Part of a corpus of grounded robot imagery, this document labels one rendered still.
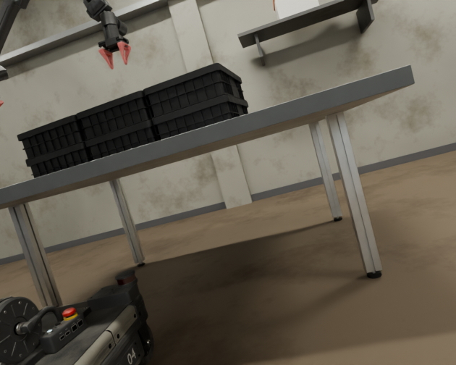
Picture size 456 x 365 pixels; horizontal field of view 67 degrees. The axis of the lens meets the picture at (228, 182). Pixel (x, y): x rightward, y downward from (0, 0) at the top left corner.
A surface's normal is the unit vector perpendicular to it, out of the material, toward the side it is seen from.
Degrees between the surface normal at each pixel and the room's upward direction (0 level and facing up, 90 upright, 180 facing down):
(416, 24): 90
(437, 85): 90
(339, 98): 90
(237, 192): 90
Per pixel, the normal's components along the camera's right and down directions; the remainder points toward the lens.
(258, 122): -0.16, 0.14
